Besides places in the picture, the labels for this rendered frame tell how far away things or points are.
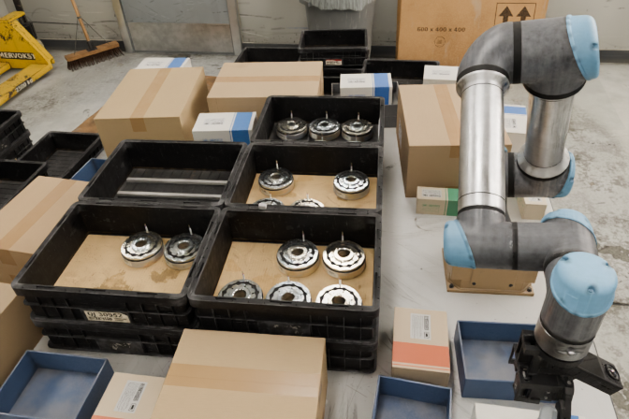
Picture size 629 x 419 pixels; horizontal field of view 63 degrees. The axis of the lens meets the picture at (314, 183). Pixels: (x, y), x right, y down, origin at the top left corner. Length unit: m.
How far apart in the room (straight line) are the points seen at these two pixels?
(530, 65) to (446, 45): 3.05
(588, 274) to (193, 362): 0.73
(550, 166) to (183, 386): 0.93
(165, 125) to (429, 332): 1.12
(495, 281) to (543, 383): 0.53
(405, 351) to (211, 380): 0.42
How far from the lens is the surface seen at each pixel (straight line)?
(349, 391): 1.21
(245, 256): 1.30
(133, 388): 1.21
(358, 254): 1.24
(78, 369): 1.37
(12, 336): 1.41
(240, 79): 1.99
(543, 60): 1.02
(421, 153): 1.57
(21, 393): 1.40
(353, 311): 1.04
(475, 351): 1.29
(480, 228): 0.83
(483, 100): 0.95
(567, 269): 0.75
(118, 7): 4.83
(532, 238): 0.83
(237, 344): 1.10
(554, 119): 1.16
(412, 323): 1.22
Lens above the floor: 1.74
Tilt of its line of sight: 37 degrees down
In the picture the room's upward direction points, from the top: 4 degrees counter-clockwise
